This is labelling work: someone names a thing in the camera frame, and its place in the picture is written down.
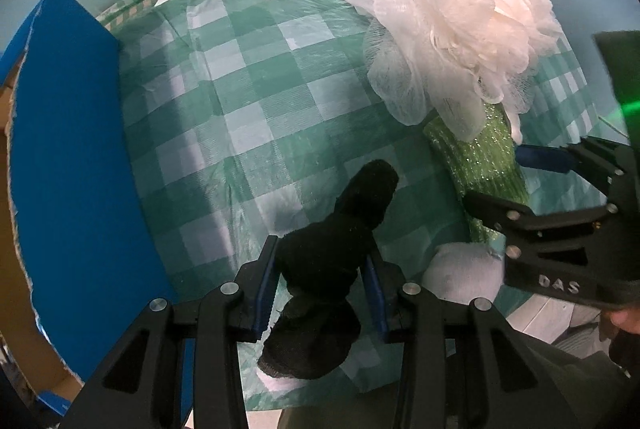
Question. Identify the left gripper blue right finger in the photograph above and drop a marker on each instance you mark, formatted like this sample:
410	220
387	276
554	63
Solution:
382	282

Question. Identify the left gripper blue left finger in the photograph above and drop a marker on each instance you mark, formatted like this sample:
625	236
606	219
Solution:
258	281

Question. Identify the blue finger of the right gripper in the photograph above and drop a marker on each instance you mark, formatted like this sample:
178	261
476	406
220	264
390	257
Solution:
596	160
505	216

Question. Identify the green checked tablecloth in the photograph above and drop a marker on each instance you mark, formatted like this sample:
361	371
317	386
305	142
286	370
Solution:
247	118

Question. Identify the blue cardboard box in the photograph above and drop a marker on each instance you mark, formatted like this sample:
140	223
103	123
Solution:
86	265

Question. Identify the person right hand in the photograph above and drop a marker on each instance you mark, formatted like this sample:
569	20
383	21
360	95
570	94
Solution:
626	320

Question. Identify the grey sock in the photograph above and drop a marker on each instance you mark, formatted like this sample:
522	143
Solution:
461	272

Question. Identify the black sock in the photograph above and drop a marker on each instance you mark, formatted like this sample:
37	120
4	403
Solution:
319	263

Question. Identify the white mesh bath pouf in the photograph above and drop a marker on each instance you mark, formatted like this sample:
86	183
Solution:
456	57

